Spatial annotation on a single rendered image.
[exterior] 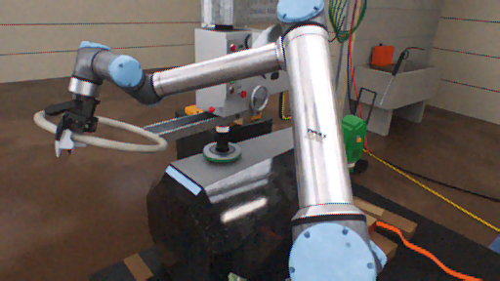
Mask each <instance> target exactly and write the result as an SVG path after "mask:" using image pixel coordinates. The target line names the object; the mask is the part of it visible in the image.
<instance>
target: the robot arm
mask: <svg viewBox="0 0 500 281"><path fill-rule="evenodd" d="M277 16H278V18H279V20H280V23H281V28H282V35H281V36H280V37H278V41H276V42H274V43H271V44H268V45H263V46H260V47H257V48H254V49H248V50H244V51H241V52H239V53H232V54H229V55H226V56H223V57H217V58H214V59H211V60H203V61H201V62H198V63H192V64H188V65H185V66H183V67H176V68H173V69H170V70H167V71H162V72H155V73H152V74H149V75H147V74H146V73H144V72H143V71H142V69H141V65H140V64H139V63H138V61H137V60H134V59H133V58H132V57H128V56H126V55H121V54H115V53H114V52H112V51H111V49H110V48H109V47H108V46H104V45H101V44H98V43H95V42H93V43H91V42H88V41H83V42H82V43H80V46H79V48H78V54H77V58H76V61H75V64H74V69H73V73H72V76H71V78H70V84H69V88H68V89H69V90H70V91H71V93H70V96H71V97H74V98H75V99H76V100H70V101H67V102H61V103H58V104H53V105H49V106H46V107H44V110H45V115H50V116H57V115H60V114H62V118H61V120H60V122H59V125H58V126H57V129H56V155H57V156H60V154H61V152H62V148H67V151H68V152H69V155H71V154H72V152H73V149H74V148H75V146H76V147H85V146H87V144H84V143H81V142H78V141H75V140H70V137H71V131H73V132H77V133H82V134H83V133H85V132H86V133H95V132H96V128H97V125H98V122H99V119H100V118H98V117H96V116H94V114H95V110H96V105H97V104H100V100H97V99H96V98H98V97H99V96H100V91H101V87H102V84H103V82H104V80H107V81H109V82H111V83H112V84H114V85H115V86H117V87H118V88H120V89H121V90H122V91H124V92H126V94H128V95H130V96H131V97H132V98H133V99H135V100H137V102H139V103H140V104H142V105H144V106H157V105H159V103H160V102H162V101H163V99H167V98H168V97H171V96H174V95H181V94H184V93H188V92H191V91H198V90H201V89H205V88H208V87H214V86H217V85H221V84H225V83H230V82H233V81H237V80H240V79H247V78H251V77H254V76H257V75H264V74H268V73H271V72H274V71H279V70H283V71H286V74H287V82H288V91H289V99H290V115H291V123H292V132H293V141H294V156H295V164H296V173H297V182H298V198H299V206H300V210H299V211H298V213H297V214H296V215H295V216H294V218H293V219H292V220H291V224H292V234H293V244H294V245H293V247H292V249H291V252H290V259H289V270H290V278H289V279H288V280H287V281H376V277H377V274H378V273H380V272H381V270H382V269H383V267H384V265H385V262H386V261H387V258H386V256H385V254H384V253H383V252H382V251H381V249H380V248H379V247H377V246H376V245H374V243H373V242H372V241H371V240H370V237H369V232H368V228H367V223H366V214H365V213H363V212H362V211H361V210H360V209H359V208H357V207H356V206H355V205H354V201H353V196H352V186H351V181H350V175H349V171H348V160H347V155H346V150H345V145H344V136H343V130H342V125H341V120H340V110H339V105H338V100H337V95H336V85H335V80H334V75H333V70H332V60H331V55H330V50H329V45H328V27H327V22H326V17H325V12H324V0H279V2H278V5H277ZM95 124H96V128H95V129H94V127H95ZM67 129H71V131H70V130H67Z"/></svg>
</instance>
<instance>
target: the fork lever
mask: <svg viewBox="0 0 500 281"><path fill-rule="evenodd" d="M252 115H253V109H252V107H249V109H248V110H245V111H243V112H240V113H236V114H233V115H232V116H229V117H221V116H219V117H214V114H213V113H209V112H207V111H202V112H199V113H193V114H191V115H188V116H185V117H179V118H175V119H172V120H170V121H163V122H160V123H157V124H154V125H148V126H145V127H144V130H145V131H149V132H152V133H155V134H156V135H158V136H159V137H162V138H163V139H164V140H166V141H167V142H168V141H175V140H178V139H180V138H182V137H188V136H190V135H193V134H195V133H200V132H202V131H205V130H208V129H213V128H215V127H217V126H220V125H225V124H227V123H229V122H232V121H236V120H240V119H242V118H244V117H249V116H252Z"/></svg>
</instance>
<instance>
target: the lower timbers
mask: <svg viewBox="0 0 500 281"><path fill-rule="evenodd" d="M354 200H358V201H359V202H364V203H366V204H368V205H370V206H374V205H373V204H370V203H369V202H366V201H363V200H362V199H360V198H356V197H355V196H353V201H354ZM374 207H377V208H379V209H382V208H380V207H378V206H376V205H375V206H374ZM383 210H385V212H384V213H383V214H382V217H377V216H374V215H373V214H370V213H366V212H364V211H363V210H361V211H362V212H363V213H366V214H367V215H369V216H370V217H374V218H375V219H377V221H379V222H381V223H384V224H388V225H391V226H392V227H395V228H397V229H398V230H399V231H400V234H401V235H402V237H403V239H405V240H406V241H407V242H408V241H409V239H411V236H412V235H413V234H414V233H415V228H416V226H417V223H415V222H413V221H409V220H407V219H405V218H403V217H400V216H398V215H396V214H394V213H391V212H389V211H387V210H386V209H383ZM375 227H377V228H380V229H382V230H383V231H385V232H389V233H390V234H392V235H394V236H396V237H397V238H399V239H401V238H400V235H399V234H397V233H396V231H392V230H390V229H388V228H385V227H382V226H380V225H378V224H376V226H375ZM369 237H370V240H371V241H372V242H373V243H374V245H376V246H377V247H379V248H380V249H381V251H382V252H383V253H384V254H385V256H386V258H387V261H386V262H385V264H386V263H387V262H388V261H389V260H390V259H391V258H393V257H394V256H395V254H396V247H397V243H394V242H393V241H391V240H389V239H387V238H385V236H383V235H380V234H379V233H378V232H374V231H373V232H371V233H370V235H369Z"/></svg>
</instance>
